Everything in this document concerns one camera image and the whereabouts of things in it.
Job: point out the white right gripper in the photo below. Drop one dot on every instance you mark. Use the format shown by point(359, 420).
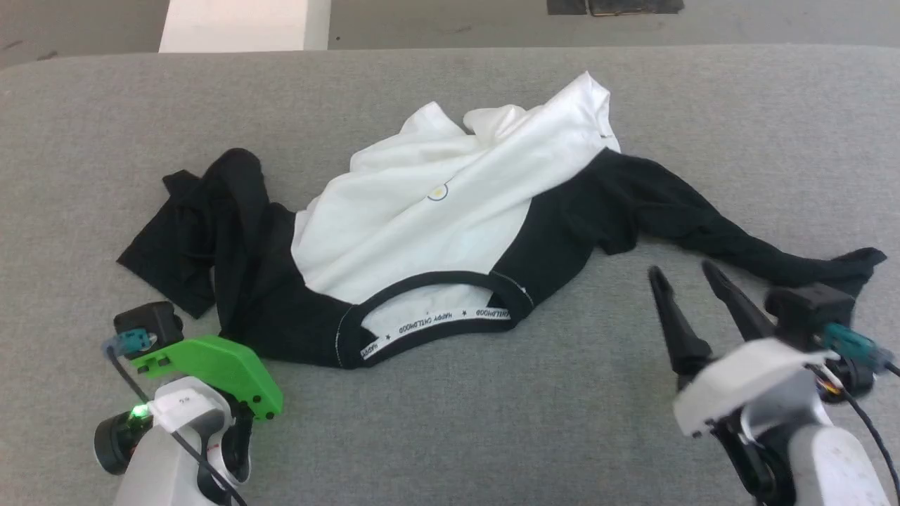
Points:
point(745, 383)

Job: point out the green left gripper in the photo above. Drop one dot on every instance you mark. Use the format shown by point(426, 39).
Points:
point(218, 365)

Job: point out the black and white shirt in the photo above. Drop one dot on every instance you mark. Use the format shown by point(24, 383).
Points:
point(436, 232)

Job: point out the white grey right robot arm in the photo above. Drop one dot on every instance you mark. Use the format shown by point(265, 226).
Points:
point(823, 464)

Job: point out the white rectangular pillar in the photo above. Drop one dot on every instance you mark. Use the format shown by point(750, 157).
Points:
point(239, 24)

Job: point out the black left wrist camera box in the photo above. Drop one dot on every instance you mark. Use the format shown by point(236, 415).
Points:
point(151, 320)

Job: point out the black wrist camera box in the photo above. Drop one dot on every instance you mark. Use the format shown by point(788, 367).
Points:
point(151, 320)
point(808, 309)

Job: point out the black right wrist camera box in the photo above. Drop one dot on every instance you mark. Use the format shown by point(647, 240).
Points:
point(808, 309)

